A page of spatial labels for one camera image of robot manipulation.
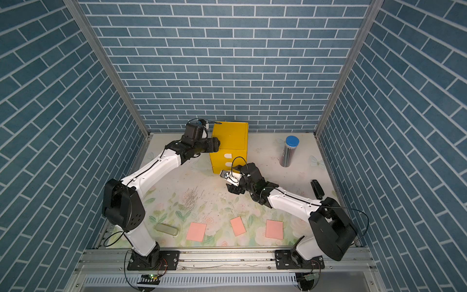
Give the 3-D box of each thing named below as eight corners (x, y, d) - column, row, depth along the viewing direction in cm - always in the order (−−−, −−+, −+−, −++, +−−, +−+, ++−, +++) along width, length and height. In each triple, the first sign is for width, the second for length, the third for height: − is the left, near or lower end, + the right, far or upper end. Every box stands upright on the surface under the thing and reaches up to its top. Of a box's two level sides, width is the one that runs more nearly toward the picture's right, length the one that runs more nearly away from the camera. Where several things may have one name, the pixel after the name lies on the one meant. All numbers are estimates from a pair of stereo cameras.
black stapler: (315, 199, 95) (318, 195, 91) (310, 184, 101) (313, 179, 97) (322, 199, 95) (325, 195, 91) (317, 184, 101) (320, 179, 97)
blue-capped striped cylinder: (280, 168, 106) (287, 145, 91) (279, 158, 111) (285, 135, 95) (291, 168, 106) (300, 145, 91) (289, 158, 111) (298, 135, 95)
